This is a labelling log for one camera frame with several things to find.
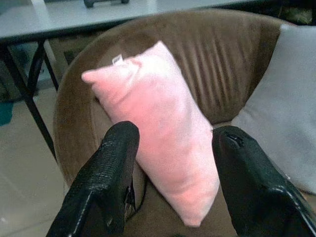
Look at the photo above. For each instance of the pink rectangular pillow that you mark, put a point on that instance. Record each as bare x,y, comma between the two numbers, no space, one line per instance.
160,111

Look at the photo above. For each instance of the white table with black legs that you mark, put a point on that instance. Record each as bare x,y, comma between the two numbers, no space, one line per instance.
74,17

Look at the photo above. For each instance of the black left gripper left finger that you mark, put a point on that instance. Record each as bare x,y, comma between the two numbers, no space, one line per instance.
103,172

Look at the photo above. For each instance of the black desktop device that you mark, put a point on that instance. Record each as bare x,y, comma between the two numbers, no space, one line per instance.
98,3

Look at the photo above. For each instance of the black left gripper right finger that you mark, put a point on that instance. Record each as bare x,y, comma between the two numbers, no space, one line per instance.
251,185

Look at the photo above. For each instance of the teal plastic container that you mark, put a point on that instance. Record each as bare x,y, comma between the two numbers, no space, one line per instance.
6,113

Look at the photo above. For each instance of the grey square pillow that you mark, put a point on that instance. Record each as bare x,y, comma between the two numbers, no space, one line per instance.
284,98

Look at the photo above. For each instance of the brown round velvet sofa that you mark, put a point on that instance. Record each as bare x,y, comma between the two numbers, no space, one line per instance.
209,61

